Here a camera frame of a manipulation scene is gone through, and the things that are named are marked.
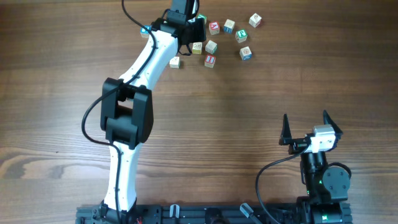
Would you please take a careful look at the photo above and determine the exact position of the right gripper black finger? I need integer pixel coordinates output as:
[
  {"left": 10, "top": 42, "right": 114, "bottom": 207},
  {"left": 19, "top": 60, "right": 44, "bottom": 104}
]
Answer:
[
  {"left": 323, "top": 110, "right": 343, "bottom": 137},
  {"left": 280, "top": 114, "right": 292, "bottom": 140}
]

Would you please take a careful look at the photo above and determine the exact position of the yellow letter wooden block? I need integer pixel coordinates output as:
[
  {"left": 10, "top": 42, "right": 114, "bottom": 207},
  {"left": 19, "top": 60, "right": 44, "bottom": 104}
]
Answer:
[{"left": 192, "top": 42, "right": 203, "bottom": 55}]

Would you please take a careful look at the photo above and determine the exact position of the plain cream wooden block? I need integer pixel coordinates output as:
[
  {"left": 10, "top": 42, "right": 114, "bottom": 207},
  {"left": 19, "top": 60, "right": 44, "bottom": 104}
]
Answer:
[{"left": 169, "top": 57, "right": 180, "bottom": 68}]

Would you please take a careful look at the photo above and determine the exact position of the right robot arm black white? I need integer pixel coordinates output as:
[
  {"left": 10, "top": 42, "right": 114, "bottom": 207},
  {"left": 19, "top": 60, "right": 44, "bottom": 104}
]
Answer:
[{"left": 279, "top": 111, "right": 353, "bottom": 224}]

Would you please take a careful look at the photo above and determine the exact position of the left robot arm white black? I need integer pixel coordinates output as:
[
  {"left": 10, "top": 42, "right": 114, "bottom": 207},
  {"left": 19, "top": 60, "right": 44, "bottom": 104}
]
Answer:
[{"left": 99, "top": 19, "right": 206, "bottom": 223}]

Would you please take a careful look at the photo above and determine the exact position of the blue picture wooden block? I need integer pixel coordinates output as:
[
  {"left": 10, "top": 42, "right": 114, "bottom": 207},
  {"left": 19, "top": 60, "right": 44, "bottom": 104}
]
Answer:
[{"left": 239, "top": 47, "right": 252, "bottom": 60}]

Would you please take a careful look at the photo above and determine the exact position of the red letter I block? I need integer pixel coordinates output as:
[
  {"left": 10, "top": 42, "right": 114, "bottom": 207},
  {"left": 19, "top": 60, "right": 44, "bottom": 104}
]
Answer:
[{"left": 205, "top": 55, "right": 216, "bottom": 68}]

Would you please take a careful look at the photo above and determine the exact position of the green letter J block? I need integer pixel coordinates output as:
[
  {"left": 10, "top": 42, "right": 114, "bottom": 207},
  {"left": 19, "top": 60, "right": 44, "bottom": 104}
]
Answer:
[{"left": 235, "top": 29, "right": 248, "bottom": 43}]

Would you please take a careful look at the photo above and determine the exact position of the green side plain block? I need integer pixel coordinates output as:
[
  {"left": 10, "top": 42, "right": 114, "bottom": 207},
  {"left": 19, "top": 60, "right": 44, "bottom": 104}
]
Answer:
[{"left": 205, "top": 40, "right": 217, "bottom": 54}]

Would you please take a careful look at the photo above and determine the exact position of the red picture wooden block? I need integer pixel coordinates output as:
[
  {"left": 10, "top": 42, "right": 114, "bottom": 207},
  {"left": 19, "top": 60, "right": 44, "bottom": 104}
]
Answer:
[{"left": 249, "top": 13, "right": 262, "bottom": 28}]

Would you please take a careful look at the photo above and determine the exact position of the blue side wooden block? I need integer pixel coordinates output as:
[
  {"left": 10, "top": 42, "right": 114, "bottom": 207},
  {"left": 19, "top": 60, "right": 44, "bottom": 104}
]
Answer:
[{"left": 223, "top": 19, "right": 235, "bottom": 34}]

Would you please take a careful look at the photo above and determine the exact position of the green letter Z block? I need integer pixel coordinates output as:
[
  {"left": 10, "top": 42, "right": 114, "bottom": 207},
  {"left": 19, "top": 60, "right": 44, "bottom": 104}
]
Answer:
[{"left": 197, "top": 14, "right": 207, "bottom": 25}]

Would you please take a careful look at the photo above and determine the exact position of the blue letter T block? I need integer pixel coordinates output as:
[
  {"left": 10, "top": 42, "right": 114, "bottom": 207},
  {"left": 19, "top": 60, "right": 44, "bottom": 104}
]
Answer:
[{"left": 140, "top": 26, "right": 151, "bottom": 39}]

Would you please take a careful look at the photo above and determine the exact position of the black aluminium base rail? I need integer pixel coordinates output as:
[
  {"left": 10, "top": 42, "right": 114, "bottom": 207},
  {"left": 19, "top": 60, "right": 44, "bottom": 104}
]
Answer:
[{"left": 75, "top": 202, "right": 353, "bottom": 224}]

